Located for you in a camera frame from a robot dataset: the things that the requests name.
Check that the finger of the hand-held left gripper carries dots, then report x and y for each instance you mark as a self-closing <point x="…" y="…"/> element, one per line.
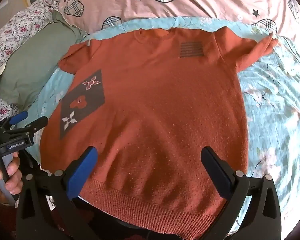
<point x="36" y="125"/>
<point x="18" y="118"/>

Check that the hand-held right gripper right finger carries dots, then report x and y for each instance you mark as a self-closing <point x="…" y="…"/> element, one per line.
<point x="220" y="178"/>

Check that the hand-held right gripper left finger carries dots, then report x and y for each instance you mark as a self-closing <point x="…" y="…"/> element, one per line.
<point x="82" y="171"/>

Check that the orange knit sweater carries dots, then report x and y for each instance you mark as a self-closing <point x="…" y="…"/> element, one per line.
<point x="152" y="105"/>

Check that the person's left hand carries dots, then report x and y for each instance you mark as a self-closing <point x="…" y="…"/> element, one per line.
<point x="13" y="187"/>

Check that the green pillow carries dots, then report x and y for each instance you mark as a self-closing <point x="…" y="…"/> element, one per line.
<point x="35" y="62"/>

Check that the light blue floral blanket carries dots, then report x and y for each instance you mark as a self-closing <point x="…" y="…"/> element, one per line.
<point x="277" y="92"/>

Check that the pink plaid-heart duvet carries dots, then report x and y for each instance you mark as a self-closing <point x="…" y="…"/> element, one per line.
<point x="190" y="0"/>

